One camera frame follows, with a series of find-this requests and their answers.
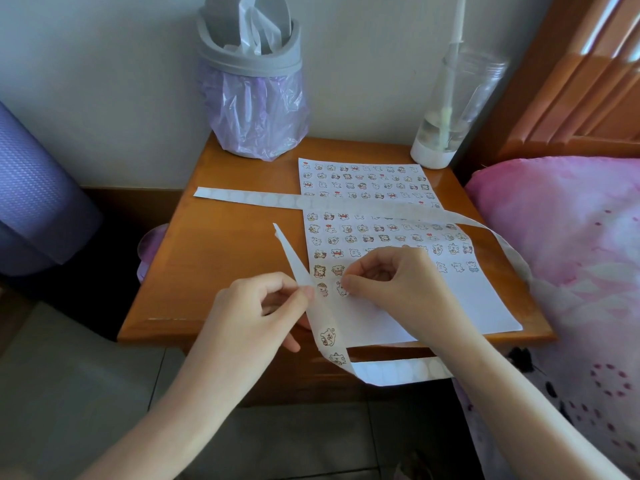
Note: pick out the white backing scraps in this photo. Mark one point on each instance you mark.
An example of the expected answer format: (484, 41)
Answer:
(250, 34)

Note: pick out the purple plastic bin bag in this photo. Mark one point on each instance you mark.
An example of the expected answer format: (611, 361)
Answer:
(255, 119)

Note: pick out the purple plastic container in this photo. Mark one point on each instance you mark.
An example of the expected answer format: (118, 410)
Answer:
(150, 247)

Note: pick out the grey trash bin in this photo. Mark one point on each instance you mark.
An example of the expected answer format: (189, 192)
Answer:
(250, 67)

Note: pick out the white paper sheet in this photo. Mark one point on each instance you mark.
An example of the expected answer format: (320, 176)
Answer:
(475, 304)

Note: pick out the long white sticker strip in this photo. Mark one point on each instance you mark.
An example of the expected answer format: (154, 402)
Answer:
(240, 196)

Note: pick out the person's right hand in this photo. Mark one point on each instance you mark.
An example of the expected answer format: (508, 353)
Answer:
(415, 294)

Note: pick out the clear cup with white base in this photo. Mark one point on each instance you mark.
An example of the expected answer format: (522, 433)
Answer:
(430, 157)

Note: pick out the pink floral bedding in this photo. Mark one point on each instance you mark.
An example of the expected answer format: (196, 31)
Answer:
(575, 229)

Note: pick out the person's left hand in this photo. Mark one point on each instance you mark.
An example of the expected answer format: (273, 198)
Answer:
(240, 329)

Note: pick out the rows of stuck cartoon stickers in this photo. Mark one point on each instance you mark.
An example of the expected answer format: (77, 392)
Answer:
(360, 177)

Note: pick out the wooden nightstand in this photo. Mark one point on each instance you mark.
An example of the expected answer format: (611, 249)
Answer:
(210, 274)

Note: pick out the purple rolled mat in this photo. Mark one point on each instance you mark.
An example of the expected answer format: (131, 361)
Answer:
(40, 204)

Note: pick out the wooden bed headboard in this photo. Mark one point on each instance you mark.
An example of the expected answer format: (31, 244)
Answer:
(575, 99)

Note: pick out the white straw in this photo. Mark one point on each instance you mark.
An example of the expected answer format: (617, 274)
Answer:
(457, 19)

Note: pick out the person's left forearm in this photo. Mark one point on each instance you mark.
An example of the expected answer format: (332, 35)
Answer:
(170, 429)

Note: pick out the person's right forearm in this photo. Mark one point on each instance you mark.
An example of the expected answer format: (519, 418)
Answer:
(520, 414)

